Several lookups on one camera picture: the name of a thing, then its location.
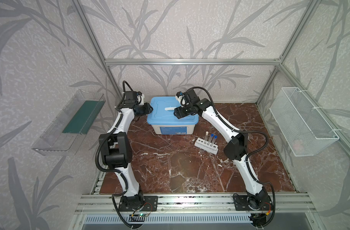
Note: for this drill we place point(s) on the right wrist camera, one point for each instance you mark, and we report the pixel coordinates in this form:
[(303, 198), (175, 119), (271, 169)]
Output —
[(180, 98)]

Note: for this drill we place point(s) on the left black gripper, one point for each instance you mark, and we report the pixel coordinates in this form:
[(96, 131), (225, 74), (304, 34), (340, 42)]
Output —
[(146, 108)]

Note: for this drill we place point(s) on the clear acrylic wall shelf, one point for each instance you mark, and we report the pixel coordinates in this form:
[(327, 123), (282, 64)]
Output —
[(66, 133)]

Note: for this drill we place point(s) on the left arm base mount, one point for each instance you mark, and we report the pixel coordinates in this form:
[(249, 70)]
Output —
[(132, 203)]

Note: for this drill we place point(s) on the white plastic storage bin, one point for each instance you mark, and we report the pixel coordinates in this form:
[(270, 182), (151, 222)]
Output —
[(173, 129)]

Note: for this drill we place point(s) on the white wire mesh basket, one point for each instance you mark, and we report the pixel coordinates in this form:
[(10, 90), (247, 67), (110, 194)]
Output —
[(305, 129)]

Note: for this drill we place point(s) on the white test tube rack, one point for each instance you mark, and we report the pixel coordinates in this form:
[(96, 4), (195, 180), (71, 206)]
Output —
[(204, 145)]

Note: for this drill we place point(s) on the blue plastic bin lid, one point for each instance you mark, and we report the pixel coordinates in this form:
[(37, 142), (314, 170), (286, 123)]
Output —
[(163, 112)]

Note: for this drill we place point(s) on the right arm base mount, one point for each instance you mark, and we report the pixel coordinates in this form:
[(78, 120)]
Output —
[(246, 203)]

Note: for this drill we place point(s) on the blue-capped test tube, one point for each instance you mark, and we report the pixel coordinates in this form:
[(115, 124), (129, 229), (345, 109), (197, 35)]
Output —
[(210, 139), (214, 139)]

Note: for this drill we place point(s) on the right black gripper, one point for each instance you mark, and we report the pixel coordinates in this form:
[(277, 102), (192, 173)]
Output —
[(179, 111)]

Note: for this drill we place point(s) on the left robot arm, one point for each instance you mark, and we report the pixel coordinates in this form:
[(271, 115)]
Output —
[(114, 153)]

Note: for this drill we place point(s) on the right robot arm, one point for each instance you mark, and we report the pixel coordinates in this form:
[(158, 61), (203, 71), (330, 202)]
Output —
[(237, 148)]

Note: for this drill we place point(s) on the aluminium front rail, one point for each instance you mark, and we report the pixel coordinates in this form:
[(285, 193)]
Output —
[(198, 203)]

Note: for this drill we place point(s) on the cork-stoppered glass test tube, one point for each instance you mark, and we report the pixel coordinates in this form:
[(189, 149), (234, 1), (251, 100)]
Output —
[(206, 137)]

